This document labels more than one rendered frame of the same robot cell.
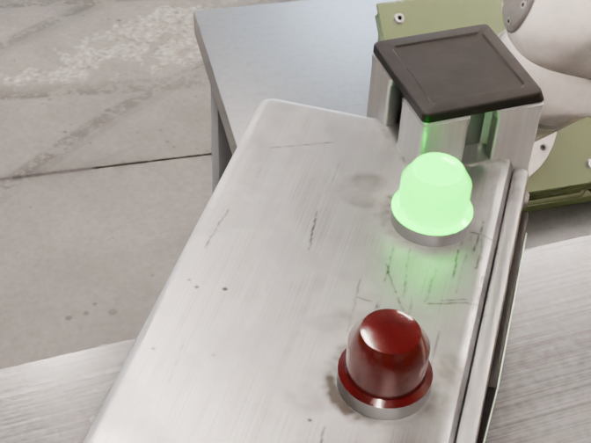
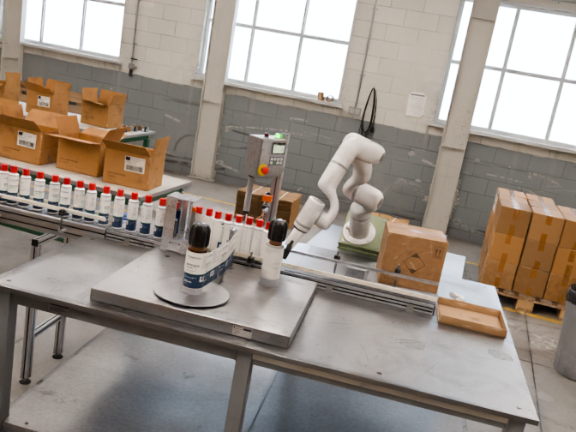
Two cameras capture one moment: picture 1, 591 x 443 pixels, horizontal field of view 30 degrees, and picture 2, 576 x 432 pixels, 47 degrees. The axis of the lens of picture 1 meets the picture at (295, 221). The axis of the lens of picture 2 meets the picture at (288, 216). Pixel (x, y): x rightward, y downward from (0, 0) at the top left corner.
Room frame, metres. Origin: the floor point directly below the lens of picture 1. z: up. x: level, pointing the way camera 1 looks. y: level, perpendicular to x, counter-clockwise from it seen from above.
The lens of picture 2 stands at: (-2.45, -1.76, 1.89)
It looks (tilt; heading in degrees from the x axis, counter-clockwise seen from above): 14 degrees down; 30
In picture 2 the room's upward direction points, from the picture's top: 10 degrees clockwise
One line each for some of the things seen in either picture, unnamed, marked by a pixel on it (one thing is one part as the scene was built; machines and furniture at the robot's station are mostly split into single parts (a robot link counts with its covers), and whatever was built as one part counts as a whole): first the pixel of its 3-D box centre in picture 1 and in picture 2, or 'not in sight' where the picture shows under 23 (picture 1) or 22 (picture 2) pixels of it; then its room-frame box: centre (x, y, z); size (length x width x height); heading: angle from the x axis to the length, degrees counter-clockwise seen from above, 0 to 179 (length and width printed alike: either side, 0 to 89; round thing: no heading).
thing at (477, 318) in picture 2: not in sight; (471, 315); (0.55, -1.07, 0.85); 0.30 x 0.26 x 0.04; 111
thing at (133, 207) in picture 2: not in sight; (132, 212); (-0.06, 0.52, 0.98); 0.05 x 0.05 x 0.20
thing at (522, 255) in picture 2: not in sight; (531, 249); (4.19, -0.65, 0.45); 1.20 x 0.84 x 0.89; 17
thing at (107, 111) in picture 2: not in sight; (100, 108); (2.55, 3.64, 0.97); 0.43 x 0.42 x 0.37; 12
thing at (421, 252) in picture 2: not in sight; (411, 255); (0.73, -0.67, 0.99); 0.30 x 0.24 x 0.27; 118
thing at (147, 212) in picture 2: not in sight; (147, 215); (-0.04, 0.45, 0.98); 0.05 x 0.05 x 0.20
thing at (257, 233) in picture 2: not in sight; (257, 239); (0.18, -0.08, 0.98); 0.05 x 0.05 x 0.20
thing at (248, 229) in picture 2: not in sight; (247, 237); (0.16, -0.03, 0.98); 0.05 x 0.05 x 0.20
